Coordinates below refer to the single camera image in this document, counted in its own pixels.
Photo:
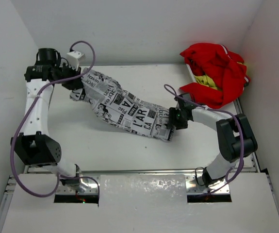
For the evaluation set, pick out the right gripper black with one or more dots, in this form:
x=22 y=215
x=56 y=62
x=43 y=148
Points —
x=173 y=120

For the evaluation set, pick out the white front cover board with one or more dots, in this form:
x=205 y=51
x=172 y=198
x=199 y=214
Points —
x=149 y=204

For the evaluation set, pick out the red trousers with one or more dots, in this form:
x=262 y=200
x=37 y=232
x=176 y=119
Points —
x=226 y=68

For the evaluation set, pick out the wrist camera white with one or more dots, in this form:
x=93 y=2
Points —
x=186 y=97
x=74 y=58

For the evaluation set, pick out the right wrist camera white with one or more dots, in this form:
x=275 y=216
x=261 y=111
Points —
x=186 y=97

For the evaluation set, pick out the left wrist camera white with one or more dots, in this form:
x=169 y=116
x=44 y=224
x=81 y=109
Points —
x=74 y=58

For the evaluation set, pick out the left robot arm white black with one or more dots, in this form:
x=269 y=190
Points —
x=34 y=146

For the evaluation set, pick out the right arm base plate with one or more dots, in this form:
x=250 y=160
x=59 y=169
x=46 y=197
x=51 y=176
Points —
x=194 y=186

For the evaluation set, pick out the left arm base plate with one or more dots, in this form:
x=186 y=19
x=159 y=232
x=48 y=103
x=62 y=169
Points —
x=85 y=185

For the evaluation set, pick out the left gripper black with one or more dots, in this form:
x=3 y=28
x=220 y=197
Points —
x=76 y=84

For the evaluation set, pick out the newspaper print trousers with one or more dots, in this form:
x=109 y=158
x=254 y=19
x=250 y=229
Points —
x=120 y=108

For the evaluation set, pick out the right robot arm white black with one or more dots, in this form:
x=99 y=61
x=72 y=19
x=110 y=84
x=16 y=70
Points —
x=236 y=139

